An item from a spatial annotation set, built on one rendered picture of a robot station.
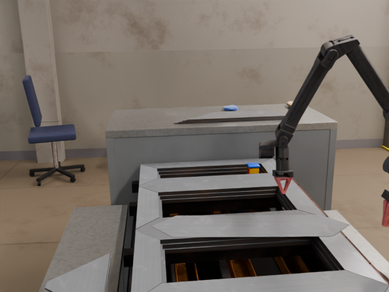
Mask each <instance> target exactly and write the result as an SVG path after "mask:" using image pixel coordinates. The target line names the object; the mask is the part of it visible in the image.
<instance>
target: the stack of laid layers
mask: <svg viewBox="0 0 389 292"><path fill-rule="evenodd" d="M247 167H248V166H247V165H223V166H199V167H175V168H162V169H157V178H171V177H194V176H217V175H230V174H247ZM158 195H159V218H157V219H155V220H153V221H151V222H149V223H147V224H145V225H143V226H141V227H139V228H137V229H136V230H137V231H140V232H142V233H145V234H147V235H149V236H152V237H154V238H156V239H159V240H160V248H161V262H162V283H167V279H166V260H165V254H173V253H191V252H200V251H218V250H235V249H253V248H262V247H279V246H297V245H306V244H310V245H311V246H312V248H313V249H314V250H315V252H316V253H317V254H318V256H319V257H320V259H321V260H322V261H323V263H324V264H325V266H326V267H327V268H328V269H329V271H341V270H344V268H343V267H342V266H341V265H340V264H339V262H338V261H337V259H336V258H335V257H334V256H333V254H332V253H331V252H330V251H329V249H328V248H327V247H326V245H324V243H323V242H322V240H321V239H320V238H319V237H232V238H173V237H171V236H169V235H167V234H165V233H163V232H162V231H160V230H158V229H156V228H154V227H152V225H155V224H157V223H159V222H162V221H164V220H167V219H169V218H171V217H164V218H163V212H162V203H181V202H202V201H213V200H233V199H255V198H275V197H276V198H277V199H278V201H279V202H280V203H281V205H282V206H283V208H284V209H285V210H284V211H264V212H253V213H234V214H214V215H204V216H225V215H299V214H311V213H308V212H305V211H301V210H297V209H296V207H295V206H294V205H293V204H292V202H291V201H290V200H289V199H288V198H287V196H286V195H285V194H282V193H281V191H280V189H279V187H278V186H275V187H253V188H232V189H210V190H198V191H177V192H158Z"/></svg>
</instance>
